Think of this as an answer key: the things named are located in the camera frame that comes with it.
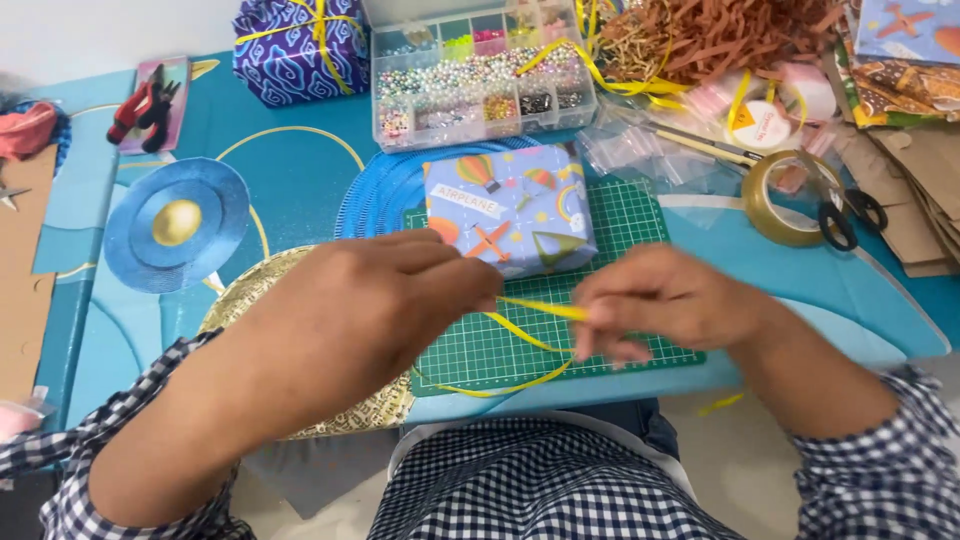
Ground person's left hand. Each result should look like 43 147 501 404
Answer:
247 228 505 376

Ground person's right hand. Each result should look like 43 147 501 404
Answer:
571 243 781 370

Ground yellow ribbon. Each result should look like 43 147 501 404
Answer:
412 294 594 399

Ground balloon print wrapped gift box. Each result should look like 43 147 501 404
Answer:
422 143 599 281

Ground green cutting mat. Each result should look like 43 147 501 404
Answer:
403 177 707 398

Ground blue corrugated paper roll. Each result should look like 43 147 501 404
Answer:
333 135 543 240

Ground yellow ribbon scrap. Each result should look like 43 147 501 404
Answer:
697 393 746 417

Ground gold patterned paper sheet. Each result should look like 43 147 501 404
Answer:
198 244 416 441

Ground pile of clear plastic bags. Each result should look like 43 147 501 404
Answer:
576 101 744 230

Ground blue planet print table cover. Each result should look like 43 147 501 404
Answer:
31 49 952 430

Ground checkered shirt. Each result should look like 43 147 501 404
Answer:
0 330 960 540

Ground gold tape roll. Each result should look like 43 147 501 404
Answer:
741 149 847 249

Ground clear bead organizer box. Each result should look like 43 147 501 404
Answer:
363 0 599 155

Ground purple cloud print gift box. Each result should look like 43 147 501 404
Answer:
231 0 372 109

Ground heap of brown shredded paper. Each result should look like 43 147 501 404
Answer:
596 0 847 85

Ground stack of brown cardboard pieces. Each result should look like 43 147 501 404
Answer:
828 123 960 279

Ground pink pliers card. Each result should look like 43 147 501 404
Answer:
117 56 192 157

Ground red and black pliers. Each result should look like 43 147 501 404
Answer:
105 63 182 154

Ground pile of printed wrapping paper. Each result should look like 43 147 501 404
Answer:
825 0 960 130

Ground brown cardboard sheet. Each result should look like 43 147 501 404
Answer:
0 144 60 402

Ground pink cloth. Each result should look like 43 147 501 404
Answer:
0 97 72 162

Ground pink pouch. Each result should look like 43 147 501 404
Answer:
0 386 55 444

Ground white elastic cord spool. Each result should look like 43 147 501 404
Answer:
723 100 793 150

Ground black handled scissors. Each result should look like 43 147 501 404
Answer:
646 122 890 252

